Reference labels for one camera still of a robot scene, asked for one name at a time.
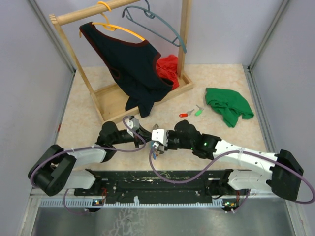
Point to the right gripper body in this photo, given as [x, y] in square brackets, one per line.
[174, 142]

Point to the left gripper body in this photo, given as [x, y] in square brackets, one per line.
[137, 139]

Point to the key with red tag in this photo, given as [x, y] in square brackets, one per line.
[184, 115]

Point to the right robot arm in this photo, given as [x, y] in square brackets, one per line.
[259, 170]

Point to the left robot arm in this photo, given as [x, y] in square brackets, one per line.
[53, 172]

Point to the key with green tag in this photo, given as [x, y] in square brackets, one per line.
[199, 112]

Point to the green cloth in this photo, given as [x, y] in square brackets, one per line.
[228, 103]

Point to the navy tank top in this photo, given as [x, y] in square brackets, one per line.
[132, 66]

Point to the red cloth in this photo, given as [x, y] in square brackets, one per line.
[167, 68]

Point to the yellow hanger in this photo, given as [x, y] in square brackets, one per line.
[110, 27]

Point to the blue-grey hanger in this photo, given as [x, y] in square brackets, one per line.
[155, 24]

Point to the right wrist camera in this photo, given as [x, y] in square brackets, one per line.
[160, 136]

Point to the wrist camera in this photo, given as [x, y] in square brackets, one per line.
[131, 123]
[160, 136]

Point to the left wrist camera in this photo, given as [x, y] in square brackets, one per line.
[131, 123]

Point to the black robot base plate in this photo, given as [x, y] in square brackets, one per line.
[123, 186]

